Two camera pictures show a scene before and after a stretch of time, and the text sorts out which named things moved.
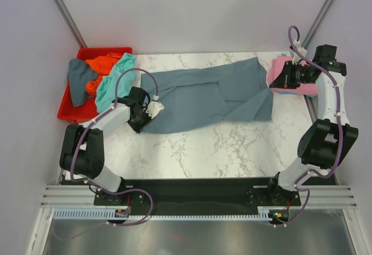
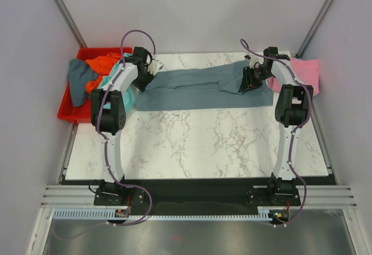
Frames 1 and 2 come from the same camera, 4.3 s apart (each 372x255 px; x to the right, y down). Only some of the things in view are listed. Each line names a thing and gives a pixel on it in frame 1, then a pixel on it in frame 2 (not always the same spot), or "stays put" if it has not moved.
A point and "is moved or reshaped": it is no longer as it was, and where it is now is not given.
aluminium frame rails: (60, 196) stays put
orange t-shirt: (102, 65) stays put
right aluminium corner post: (322, 13) stays put
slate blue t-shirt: (210, 96) is moved or reshaped
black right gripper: (285, 79) → (247, 82)
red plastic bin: (87, 111) stays put
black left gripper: (138, 128) → (142, 87)
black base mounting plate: (200, 193) stays put
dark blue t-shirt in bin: (79, 72) stays put
